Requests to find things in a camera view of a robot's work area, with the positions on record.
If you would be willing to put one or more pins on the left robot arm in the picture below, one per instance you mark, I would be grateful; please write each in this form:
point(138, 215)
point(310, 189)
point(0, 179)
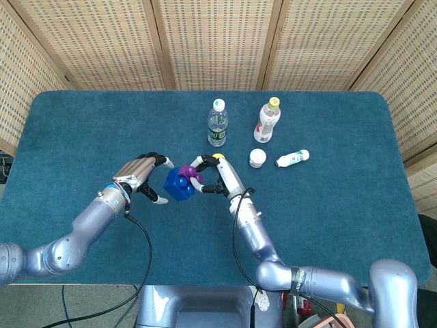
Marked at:
point(61, 256)

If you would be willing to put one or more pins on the small white bottle green print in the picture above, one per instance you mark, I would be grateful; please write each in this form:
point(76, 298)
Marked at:
point(293, 158)

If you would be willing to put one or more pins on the white drink bottle yellow cap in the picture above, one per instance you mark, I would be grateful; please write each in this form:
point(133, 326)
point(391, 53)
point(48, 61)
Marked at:
point(267, 123)

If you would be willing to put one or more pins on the blue purple toy block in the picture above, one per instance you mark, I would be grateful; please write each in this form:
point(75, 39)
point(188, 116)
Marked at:
point(175, 184)

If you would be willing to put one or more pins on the white round jar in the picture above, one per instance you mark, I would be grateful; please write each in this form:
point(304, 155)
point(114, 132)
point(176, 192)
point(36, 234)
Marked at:
point(257, 158)

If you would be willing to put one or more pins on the pink plastic basket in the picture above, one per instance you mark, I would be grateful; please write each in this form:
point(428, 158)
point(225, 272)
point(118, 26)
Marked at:
point(324, 323)

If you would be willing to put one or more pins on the red fire extinguisher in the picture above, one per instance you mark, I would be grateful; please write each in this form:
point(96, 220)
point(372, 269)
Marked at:
point(304, 304)

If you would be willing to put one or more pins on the woven bamboo screen panel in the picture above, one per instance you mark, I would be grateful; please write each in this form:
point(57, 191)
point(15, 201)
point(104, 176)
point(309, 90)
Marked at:
point(20, 85)
point(218, 41)
point(102, 41)
point(327, 41)
point(409, 95)

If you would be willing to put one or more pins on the yellow ball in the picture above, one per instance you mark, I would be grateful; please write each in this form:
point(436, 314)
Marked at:
point(218, 156)

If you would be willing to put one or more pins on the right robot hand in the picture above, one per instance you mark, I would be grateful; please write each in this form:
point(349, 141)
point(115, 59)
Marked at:
point(228, 176)

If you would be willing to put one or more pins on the dark blue table cloth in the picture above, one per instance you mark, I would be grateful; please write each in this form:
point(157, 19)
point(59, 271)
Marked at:
point(324, 205)

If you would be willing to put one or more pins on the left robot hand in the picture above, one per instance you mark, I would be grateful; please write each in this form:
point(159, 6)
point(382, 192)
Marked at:
point(134, 171)

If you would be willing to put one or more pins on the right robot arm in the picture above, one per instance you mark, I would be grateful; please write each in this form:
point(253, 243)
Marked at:
point(252, 235)

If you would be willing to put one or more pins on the robot torso base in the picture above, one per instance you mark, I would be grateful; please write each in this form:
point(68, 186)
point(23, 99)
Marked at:
point(205, 307)

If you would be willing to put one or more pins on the black electronic device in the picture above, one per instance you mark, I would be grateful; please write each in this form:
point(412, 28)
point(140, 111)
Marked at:
point(4, 167)

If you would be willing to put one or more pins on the clear water bottle green label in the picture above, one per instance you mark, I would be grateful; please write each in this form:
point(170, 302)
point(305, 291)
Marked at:
point(217, 127)

